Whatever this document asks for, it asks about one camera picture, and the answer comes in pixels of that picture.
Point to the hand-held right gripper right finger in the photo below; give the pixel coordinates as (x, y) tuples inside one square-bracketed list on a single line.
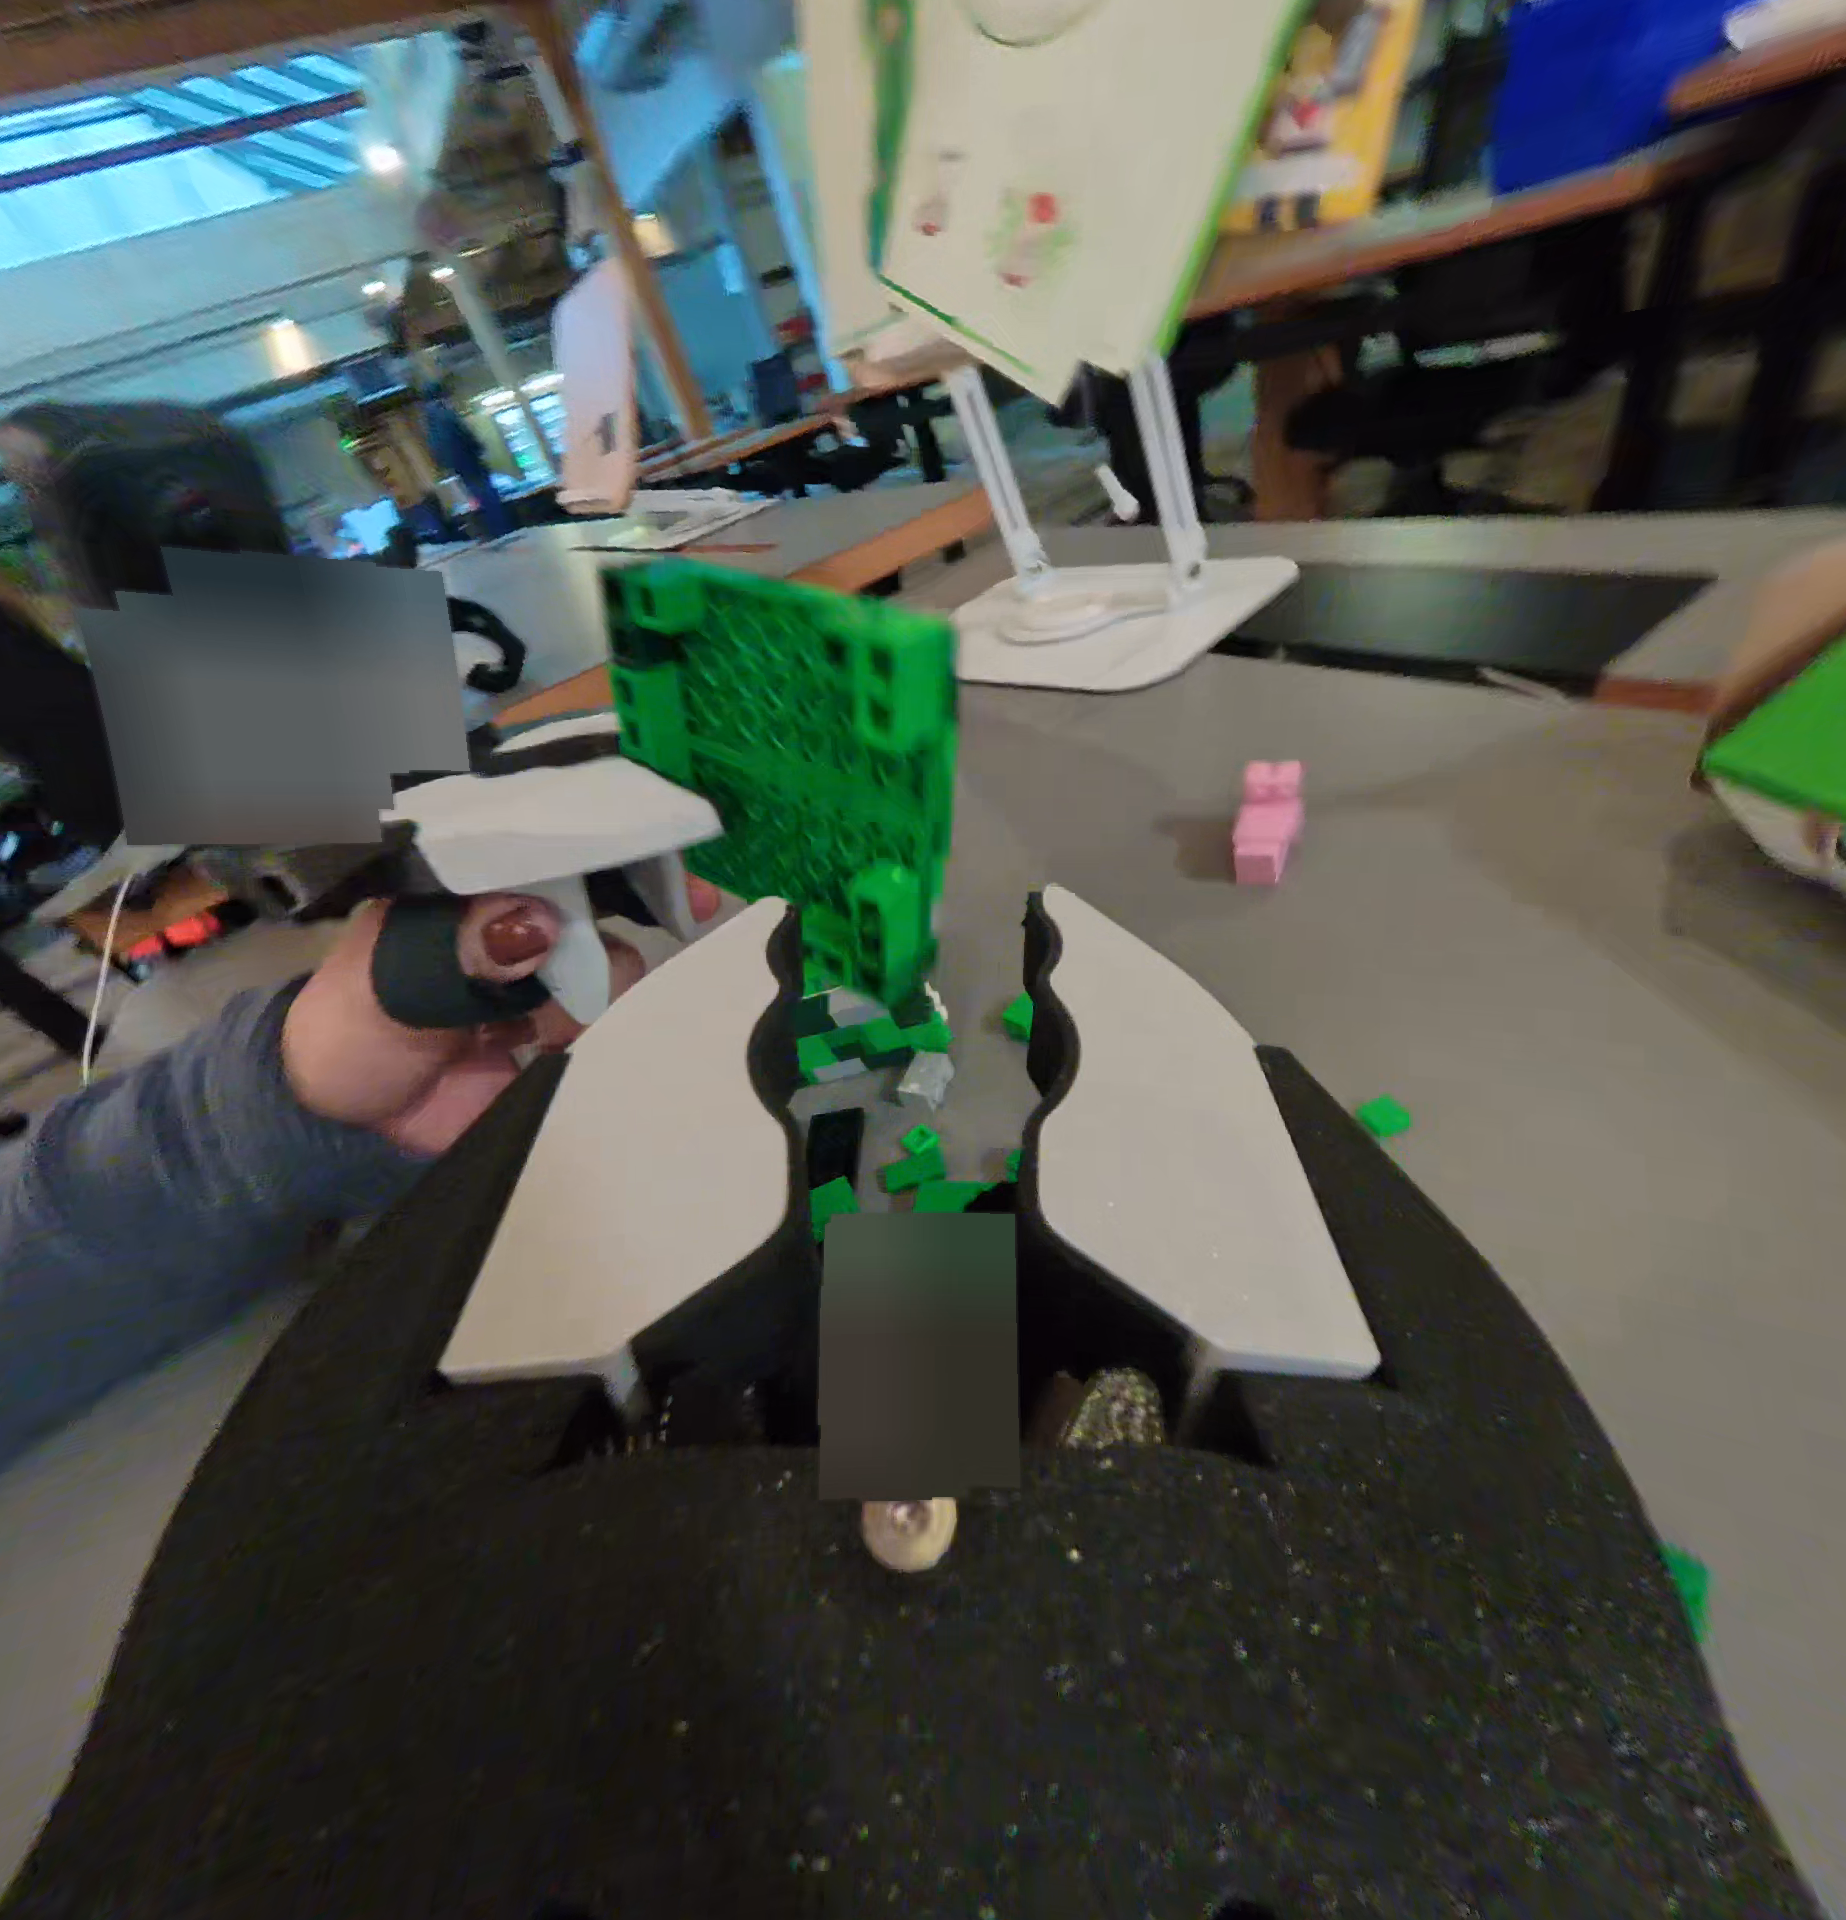
[(1208, 1202)]

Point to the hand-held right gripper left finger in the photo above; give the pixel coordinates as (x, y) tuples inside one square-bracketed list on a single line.
[(624, 1202)]

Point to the green mosaic brick cube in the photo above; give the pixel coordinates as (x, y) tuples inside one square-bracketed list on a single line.
[(801, 748)]

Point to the person's left forearm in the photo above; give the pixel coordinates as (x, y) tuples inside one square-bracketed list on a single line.
[(143, 1202)]

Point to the grey desk with wooden edge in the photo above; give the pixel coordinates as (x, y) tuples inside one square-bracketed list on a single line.
[(863, 525)]

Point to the person's left hand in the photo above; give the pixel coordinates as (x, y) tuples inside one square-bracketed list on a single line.
[(413, 1079)]

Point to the pink toy pig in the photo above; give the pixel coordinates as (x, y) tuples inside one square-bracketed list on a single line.
[(1265, 838)]

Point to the black and white device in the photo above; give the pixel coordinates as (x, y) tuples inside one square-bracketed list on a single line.
[(490, 643)]

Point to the beige booklet stand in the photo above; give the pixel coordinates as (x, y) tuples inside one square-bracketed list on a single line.
[(595, 376)]

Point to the green toy box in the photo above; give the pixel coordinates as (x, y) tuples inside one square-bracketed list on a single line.
[(1807, 734)]

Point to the black office chair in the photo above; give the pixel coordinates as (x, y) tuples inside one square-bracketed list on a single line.
[(1403, 407)]

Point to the open instruction booklet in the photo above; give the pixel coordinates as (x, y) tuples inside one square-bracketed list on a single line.
[(1043, 180)]

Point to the white stand with instruction booklet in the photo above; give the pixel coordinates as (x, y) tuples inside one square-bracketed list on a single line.
[(1465, 225)]

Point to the yellow toy box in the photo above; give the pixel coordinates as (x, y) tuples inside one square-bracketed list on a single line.
[(1321, 121)]

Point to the blue storage bin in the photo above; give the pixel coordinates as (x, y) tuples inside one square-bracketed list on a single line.
[(1599, 90)]

